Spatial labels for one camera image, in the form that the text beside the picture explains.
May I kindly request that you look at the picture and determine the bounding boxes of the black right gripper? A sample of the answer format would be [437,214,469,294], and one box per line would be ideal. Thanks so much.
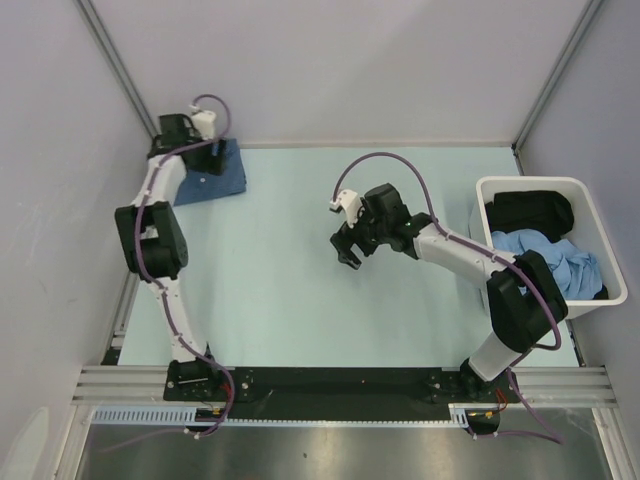
[330,199,389,270]

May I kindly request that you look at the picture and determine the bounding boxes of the blue plaid long sleeve shirt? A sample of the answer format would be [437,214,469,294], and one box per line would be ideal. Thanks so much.
[174,139,247,206]

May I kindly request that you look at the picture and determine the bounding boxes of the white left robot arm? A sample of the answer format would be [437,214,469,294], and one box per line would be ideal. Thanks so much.
[114,106,224,363]

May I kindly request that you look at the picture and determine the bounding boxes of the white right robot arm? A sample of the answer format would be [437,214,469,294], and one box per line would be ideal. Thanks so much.
[329,184,568,401]

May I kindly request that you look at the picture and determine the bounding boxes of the black garment in bin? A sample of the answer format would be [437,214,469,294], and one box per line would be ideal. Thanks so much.
[485,190,575,243]

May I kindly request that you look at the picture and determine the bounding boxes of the light blue garment in bin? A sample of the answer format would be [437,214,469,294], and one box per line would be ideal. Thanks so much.
[491,230,604,301]

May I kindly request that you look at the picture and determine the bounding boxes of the white plastic bin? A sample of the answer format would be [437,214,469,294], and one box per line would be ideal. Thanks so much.
[469,176,628,319]

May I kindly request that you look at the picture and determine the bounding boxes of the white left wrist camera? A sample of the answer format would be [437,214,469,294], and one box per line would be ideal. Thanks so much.
[190,104,217,140]

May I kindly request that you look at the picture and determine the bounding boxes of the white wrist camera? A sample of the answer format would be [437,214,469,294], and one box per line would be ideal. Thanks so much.
[190,104,217,140]
[329,189,362,229]

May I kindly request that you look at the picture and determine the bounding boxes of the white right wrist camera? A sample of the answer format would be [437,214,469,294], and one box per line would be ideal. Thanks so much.
[329,189,362,229]

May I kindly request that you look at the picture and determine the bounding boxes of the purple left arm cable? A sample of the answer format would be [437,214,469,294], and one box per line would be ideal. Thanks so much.
[97,93,234,454]

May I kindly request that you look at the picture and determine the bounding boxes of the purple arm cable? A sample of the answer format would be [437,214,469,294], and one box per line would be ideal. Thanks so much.
[97,93,234,454]
[332,152,566,445]

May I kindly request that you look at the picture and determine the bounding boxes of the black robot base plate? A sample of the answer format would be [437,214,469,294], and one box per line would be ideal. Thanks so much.
[163,361,517,423]

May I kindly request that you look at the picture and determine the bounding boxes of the left aluminium corner post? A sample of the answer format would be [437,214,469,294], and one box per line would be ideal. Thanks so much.
[72,0,159,142]

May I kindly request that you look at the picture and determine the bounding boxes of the aluminium corner post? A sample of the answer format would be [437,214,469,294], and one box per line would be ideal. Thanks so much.
[511,0,608,157]
[72,0,159,142]

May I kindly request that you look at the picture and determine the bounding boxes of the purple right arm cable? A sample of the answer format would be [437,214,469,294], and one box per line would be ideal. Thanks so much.
[332,152,566,445]

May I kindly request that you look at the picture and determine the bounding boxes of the aluminium front rail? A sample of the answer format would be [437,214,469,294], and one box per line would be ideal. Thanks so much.
[72,366,617,408]

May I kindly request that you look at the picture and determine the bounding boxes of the white slotted cable duct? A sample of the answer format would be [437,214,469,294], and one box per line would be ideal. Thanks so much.
[93,406,197,425]

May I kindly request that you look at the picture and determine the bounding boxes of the right aluminium corner post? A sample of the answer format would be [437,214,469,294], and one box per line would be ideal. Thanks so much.
[511,0,608,157]

